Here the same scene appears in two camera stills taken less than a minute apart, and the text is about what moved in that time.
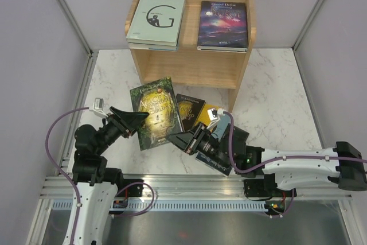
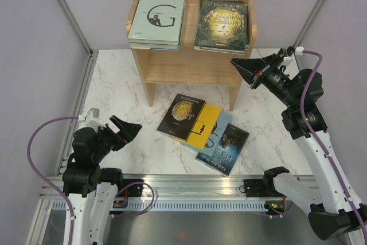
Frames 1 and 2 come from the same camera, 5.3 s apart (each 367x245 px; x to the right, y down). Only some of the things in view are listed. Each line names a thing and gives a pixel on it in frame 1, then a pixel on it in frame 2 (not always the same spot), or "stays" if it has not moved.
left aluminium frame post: x=69 y=14 stays
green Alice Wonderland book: x=157 y=98 -> x=222 y=26
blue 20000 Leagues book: x=154 y=46 stays
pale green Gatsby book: x=156 y=19 stays
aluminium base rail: x=62 y=187 stays
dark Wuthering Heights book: x=217 y=165 stays
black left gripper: x=132 y=120 -> x=128 y=131
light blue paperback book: x=223 y=122 stays
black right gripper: x=184 y=140 -> x=255 y=70
